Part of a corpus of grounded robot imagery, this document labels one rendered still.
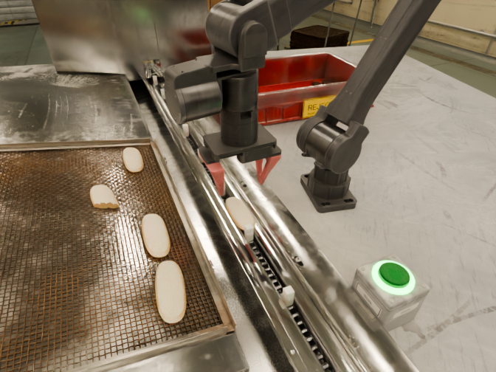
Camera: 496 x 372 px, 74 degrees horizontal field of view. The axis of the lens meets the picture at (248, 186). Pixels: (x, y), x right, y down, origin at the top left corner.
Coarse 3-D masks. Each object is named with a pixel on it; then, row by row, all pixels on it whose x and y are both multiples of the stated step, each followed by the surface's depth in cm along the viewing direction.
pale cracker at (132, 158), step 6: (126, 150) 69; (132, 150) 70; (126, 156) 67; (132, 156) 67; (138, 156) 68; (126, 162) 66; (132, 162) 66; (138, 162) 66; (132, 168) 64; (138, 168) 65
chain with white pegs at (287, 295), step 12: (156, 84) 119; (192, 144) 86; (204, 168) 76; (252, 228) 56; (252, 240) 58; (264, 264) 54; (276, 276) 52; (276, 288) 50; (288, 288) 47; (288, 300) 47; (300, 324) 46; (312, 336) 44; (312, 348) 43; (324, 360) 42
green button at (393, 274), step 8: (384, 264) 46; (392, 264) 46; (384, 272) 44; (392, 272) 44; (400, 272) 44; (408, 272) 45; (384, 280) 44; (392, 280) 43; (400, 280) 43; (408, 280) 44; (400, 288) 43
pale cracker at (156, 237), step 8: (144, 216) 54; (152, 216) 53; (144, 224) 52; (152, 224) 52; (160, 224) 52; (144, 232) 50; (152, 232) 50; (160, 232) 50; (144, 240) 49; (152, 240) 49; (160, 240) 49; (168, 240) 50; (152, 248) 48; (160, 248) 48; (168, 248) 49; (160, 256) 47
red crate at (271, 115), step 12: (276, 84) 124; (288, 84) 124; (300, 84) 124; (264, 108) 94; (276, 108) 96; (288, 108) 97; (300, 108) 98; (264, 120) 97; (276, 120) 97; (288, 120) 99
